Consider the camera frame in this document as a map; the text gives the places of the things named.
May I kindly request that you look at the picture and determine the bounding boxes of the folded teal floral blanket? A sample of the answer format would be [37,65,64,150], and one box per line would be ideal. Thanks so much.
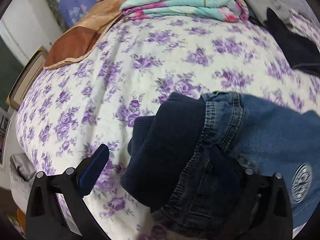
[120,0,249,22]

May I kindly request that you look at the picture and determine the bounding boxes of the grey cloth beside bed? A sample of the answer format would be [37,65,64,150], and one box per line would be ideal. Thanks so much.
[9,153,36,181]

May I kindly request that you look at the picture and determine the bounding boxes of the blue denim jeans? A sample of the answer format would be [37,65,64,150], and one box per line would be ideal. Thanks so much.
[120,92,319,239]

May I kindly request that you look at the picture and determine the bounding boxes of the purple floral bedspread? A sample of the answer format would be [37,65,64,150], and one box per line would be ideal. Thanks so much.
[16,16,319,239]

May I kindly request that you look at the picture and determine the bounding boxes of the orange brown pillow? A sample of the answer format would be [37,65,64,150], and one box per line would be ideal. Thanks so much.
[43,0,127,70]

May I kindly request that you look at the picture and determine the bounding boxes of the folded black pants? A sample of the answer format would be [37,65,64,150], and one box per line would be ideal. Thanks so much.
[266,8,319,77]

